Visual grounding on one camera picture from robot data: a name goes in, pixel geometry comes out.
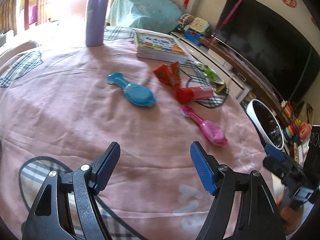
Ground purple thermos bottle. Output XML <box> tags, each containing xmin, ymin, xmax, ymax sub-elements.
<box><xmin>86</xmin><ymin>0</ymin><xmax>108</xmax><ymax>47</ymax></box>

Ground black round trash bin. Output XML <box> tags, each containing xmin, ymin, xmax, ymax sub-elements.
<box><xmin>246</xmin><ymin>99</ymin><xmax>284</xmax><ymax>151</ymax></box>

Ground blue hairbrush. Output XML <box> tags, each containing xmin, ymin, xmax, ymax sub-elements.
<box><xmin>106</xmin><ymin>72</ymin><xmax>156</xmax><ymax>107</ymax></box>

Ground pink bed sheet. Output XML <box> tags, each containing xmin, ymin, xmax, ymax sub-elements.
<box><xmin>1</xmin><ymin>25</ymin><xmax>272</xmax><ymax>239</ymax></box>

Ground green snack wrapper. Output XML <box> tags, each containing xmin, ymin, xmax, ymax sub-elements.
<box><xmin>193</xmin><ymin>61</ymin><xmax>227</xmax><ymax>94</ymax></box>

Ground black flat television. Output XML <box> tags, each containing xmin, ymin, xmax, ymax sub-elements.
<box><xmin>216</xmin><ymin>0</ymin><xmax>319</xmax><ymax>102</ymax></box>

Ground red snack wrapper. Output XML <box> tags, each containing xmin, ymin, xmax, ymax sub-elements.
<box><xmin>153</xmin><ymin>62</ymin><xmax>181</xmax><ymax>89</ymax></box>

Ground white tv cabinet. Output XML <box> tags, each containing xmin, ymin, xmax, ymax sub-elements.
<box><xmin>170</xmin><ymin>31</ymin><xmax>252</xmax><ymax>102</ymax></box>

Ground pink hairbrush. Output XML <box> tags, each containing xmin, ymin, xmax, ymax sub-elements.
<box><xmin>181</xmin><ymin>106</ymin><xmax>228</xmax><ymax>146</ymax></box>

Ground person's right hand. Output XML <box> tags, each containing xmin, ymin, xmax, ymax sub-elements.
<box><xmin>276</xmin><ymin>194</ymin><xmax>304</xmax><ymax>236</ymax></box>

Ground red cylindrical can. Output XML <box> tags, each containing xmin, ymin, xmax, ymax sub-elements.
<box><xmin>176</xmin><ymin>86</ymin><xmax>214</xmax><ymax>103</ymax></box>

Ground rainbow stacking ring toy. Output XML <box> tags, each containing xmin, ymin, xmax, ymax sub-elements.
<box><xmin>282</xmin><ymin>119</ymin><xmax>302</xmax><ymax>145</ymax></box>

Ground teal covered furniture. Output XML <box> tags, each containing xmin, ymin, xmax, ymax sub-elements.
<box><xmin>106</xmin><ymin>0</ymin><xmax>182</xmax><ymax>34</ymax></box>

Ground yellow toy phone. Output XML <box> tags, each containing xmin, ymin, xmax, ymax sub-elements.
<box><xmin>189</xmin><ymin>17</ymin><xmax>210</xmax><ymax>34</ymax></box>

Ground children's picture book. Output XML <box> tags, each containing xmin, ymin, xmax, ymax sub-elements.
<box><xmin>135</xmin><ymin>31</ymin><xmax>189</xmax><ymax>64</ymax></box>

